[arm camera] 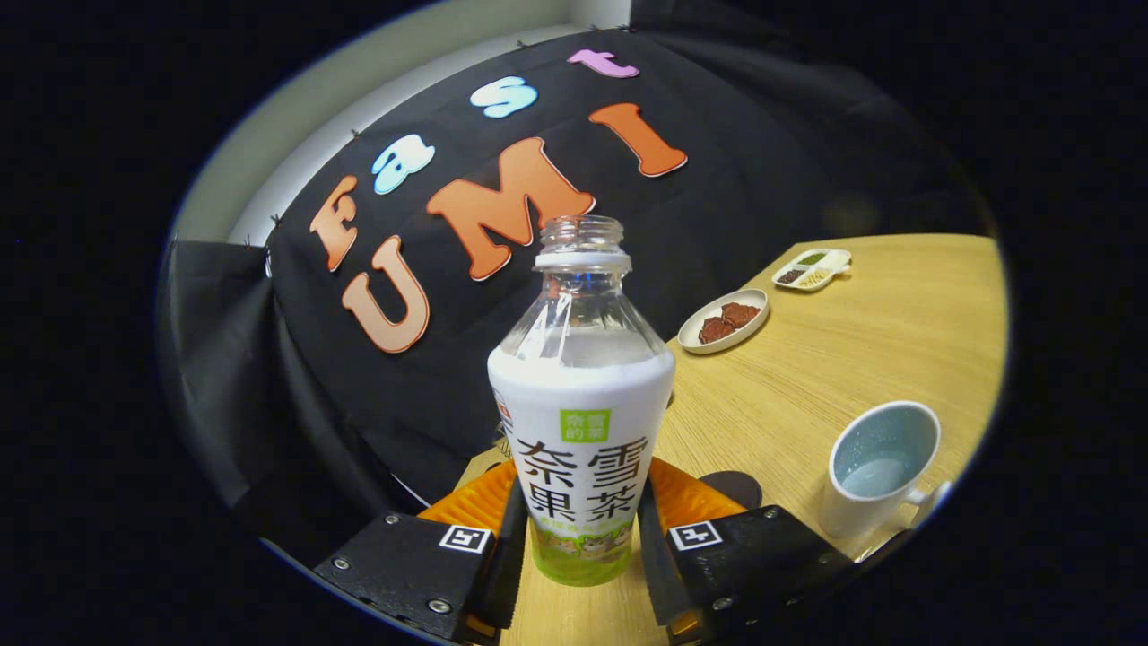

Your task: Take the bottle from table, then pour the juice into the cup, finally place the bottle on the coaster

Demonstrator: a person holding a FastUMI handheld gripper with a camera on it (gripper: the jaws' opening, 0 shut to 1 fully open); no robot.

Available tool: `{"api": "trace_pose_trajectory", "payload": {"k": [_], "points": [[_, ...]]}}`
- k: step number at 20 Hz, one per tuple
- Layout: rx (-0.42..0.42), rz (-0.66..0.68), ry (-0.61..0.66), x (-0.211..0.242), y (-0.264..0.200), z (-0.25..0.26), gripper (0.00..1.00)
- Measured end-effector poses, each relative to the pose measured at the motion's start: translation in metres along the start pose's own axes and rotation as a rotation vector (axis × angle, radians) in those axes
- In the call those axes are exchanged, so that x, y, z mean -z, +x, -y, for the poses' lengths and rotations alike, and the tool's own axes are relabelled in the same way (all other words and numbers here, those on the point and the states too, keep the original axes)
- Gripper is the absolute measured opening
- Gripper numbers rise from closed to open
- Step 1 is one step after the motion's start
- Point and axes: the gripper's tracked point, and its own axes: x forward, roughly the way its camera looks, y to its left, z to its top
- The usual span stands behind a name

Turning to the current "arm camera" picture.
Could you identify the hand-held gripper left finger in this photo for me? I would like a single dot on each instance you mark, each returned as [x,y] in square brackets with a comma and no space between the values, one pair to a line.
[508,574]

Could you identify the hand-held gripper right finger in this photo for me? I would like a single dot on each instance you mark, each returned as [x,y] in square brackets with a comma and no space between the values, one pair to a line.
[650,574]

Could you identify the dark brown round coaster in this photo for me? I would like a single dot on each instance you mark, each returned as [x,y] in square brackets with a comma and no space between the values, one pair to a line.
[740,489]

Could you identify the white green label juice bottle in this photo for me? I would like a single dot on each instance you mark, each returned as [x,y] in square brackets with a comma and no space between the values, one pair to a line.
[581,422]

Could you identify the white cup with blue inside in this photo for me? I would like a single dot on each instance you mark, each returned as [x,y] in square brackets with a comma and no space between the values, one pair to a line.
[847,511]

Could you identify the black backdrop cloth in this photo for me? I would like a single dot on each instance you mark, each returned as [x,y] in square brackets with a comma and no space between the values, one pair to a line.
[359,395]

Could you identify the white oval plate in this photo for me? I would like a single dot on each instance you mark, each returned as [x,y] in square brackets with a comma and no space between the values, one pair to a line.
[695,341]

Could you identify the brown meat piece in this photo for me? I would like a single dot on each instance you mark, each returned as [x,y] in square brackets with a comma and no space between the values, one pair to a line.
[715,330]
[741,315]

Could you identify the wooden table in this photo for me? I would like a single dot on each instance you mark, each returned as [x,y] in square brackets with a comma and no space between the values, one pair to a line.
[861,350]

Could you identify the white divided condiment dish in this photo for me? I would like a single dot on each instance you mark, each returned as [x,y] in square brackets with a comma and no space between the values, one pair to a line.
[839,260]

